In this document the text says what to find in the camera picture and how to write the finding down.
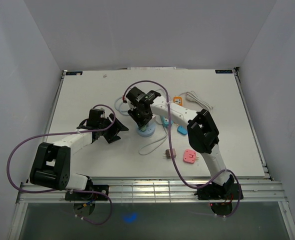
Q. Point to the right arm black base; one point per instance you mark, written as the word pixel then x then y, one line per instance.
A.
pixel 216 192

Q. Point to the pink flat plug adapter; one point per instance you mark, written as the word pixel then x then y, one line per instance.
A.
pixel 190 156

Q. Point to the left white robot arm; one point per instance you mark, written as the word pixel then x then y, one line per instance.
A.
pixel 52 163

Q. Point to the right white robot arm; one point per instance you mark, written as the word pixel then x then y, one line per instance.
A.
pixel 202 132

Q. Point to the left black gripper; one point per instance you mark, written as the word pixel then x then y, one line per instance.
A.
pixel 116 127

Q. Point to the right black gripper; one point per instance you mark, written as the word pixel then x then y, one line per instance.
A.
pixel 140 123

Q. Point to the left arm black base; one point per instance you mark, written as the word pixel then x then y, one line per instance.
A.
pixel 90 195

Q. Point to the blue plug adapter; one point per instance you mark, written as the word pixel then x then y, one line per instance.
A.
pixel 181 130

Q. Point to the orange power strip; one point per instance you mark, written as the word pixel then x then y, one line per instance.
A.
pixel 178 100

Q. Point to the round light blue power strip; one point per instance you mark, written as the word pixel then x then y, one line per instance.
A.
pixel 150 130

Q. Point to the aluminium table frame rail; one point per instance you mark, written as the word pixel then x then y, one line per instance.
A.
pixel 133 178

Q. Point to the green charger plug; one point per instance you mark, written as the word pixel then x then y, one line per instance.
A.
pixel 143 129

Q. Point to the brown charger plug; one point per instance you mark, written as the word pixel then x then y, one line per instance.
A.
pixel 170 153

